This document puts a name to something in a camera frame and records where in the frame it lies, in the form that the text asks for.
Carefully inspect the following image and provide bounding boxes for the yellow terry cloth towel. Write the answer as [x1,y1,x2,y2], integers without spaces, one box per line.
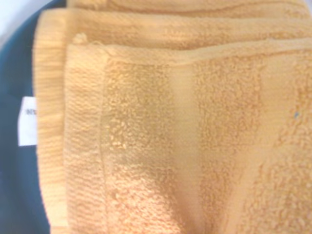
[18,0,312,234]

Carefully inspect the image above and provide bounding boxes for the dark blue plate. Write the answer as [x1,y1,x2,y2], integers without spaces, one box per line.
[0,0,72,234]

